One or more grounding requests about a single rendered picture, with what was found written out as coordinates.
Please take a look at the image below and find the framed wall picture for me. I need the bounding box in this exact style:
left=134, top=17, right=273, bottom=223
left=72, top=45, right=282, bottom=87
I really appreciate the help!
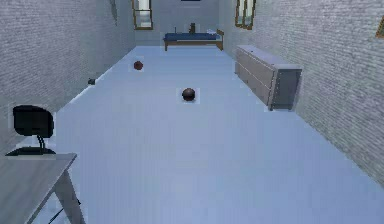
left=375, top=15, right=384, bottom=39

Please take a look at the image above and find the wooden framed window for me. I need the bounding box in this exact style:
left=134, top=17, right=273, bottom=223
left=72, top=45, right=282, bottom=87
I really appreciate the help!
left=234, top=0, right=257, bottom=31
left=131, top=0, right=154, bottom=31

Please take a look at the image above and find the blue bed with wooden frame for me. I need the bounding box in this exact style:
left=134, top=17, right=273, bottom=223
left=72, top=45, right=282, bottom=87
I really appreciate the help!
left=162, top=28, right=225, bottom=52

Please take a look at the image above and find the black office chair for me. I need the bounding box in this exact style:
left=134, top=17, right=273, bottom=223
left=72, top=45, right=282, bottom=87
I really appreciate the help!
left=4, top=104, right=57, bottom=157

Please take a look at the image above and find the dark red basketball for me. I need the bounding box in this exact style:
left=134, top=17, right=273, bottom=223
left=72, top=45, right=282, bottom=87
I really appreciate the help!
left=181, top=87, right=197, bottom=102

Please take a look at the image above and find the grey desk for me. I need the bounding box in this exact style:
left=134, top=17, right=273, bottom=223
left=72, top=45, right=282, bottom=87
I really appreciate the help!
left=0, top=152, right=87, bottom=224

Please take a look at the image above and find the grey chest of drawers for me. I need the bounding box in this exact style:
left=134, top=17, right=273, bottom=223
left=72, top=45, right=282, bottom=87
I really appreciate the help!
left=234, top=44, right=304, bottom=112

